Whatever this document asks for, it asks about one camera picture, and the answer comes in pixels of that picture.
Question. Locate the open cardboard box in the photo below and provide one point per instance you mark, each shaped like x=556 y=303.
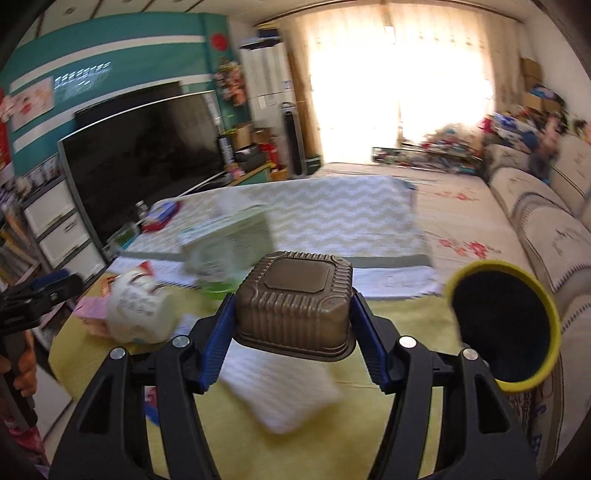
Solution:
x=242 y=137

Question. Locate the beige embroidered sofa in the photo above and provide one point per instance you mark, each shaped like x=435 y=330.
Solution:
x=545 y=221

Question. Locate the red canister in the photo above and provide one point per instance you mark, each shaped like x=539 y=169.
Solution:
x=268 y=157

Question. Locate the white paper towel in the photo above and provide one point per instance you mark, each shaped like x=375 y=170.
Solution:
x=277 y=397

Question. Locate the green floral carton box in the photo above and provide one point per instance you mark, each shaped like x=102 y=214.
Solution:
x=240 y=235

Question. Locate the chevron patterned blanket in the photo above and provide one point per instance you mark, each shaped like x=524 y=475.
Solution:
x=332 y=217

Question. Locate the cluttered low shelf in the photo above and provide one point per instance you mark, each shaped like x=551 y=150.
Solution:
x=434 y=147

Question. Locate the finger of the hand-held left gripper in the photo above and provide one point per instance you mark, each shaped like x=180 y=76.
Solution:
x=51 y=286

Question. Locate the red blue snack packet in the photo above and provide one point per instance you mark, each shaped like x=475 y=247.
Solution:
x=161 y=216

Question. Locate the grey tower fan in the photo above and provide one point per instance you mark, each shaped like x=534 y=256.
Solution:
x=294 y=143

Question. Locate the pink packet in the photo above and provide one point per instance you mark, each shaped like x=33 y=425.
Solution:
x=92 y=314

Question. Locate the heap of boxes and toys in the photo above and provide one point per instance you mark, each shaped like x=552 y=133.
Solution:
x=535 y=106

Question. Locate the yellow cloth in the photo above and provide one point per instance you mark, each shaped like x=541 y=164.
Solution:
x=415 y=318

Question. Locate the wall poster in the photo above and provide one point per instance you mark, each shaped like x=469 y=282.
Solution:
x=32 y=104

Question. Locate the dark green box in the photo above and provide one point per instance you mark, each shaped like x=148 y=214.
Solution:
x=313 y=164

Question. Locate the yellow-rimmed black bin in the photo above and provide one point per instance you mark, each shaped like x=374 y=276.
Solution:
x=503 y=323

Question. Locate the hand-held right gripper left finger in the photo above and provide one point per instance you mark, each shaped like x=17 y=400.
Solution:
x=217 y=341

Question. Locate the white drawer cabinet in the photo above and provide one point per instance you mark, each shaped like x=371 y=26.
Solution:
x=60 y=230

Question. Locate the brown ribbed plastic tray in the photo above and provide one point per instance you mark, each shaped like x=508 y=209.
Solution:
x=295 y=309

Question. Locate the red round wall decoration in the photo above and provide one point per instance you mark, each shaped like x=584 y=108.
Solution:
x=219 y=41

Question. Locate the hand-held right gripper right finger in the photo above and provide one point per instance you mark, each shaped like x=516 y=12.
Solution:
x=369 y=341

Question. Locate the sheer window curtain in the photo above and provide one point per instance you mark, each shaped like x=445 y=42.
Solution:
x=392 y=69

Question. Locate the white refrigerator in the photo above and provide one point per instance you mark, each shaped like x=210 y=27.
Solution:
x=268 y=83

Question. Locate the row of books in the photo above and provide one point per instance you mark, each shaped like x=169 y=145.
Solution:
x=16 y=249

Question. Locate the black flat television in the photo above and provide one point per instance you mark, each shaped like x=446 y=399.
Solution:
x=147 y=166

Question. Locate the white crumpled bag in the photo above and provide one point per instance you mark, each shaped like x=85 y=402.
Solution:
x=138 y=309

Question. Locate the artificial flower bouquet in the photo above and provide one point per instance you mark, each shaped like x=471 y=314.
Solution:
x=231 y=83

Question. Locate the person's left hand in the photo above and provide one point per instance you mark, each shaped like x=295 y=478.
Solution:
x=27 y=369

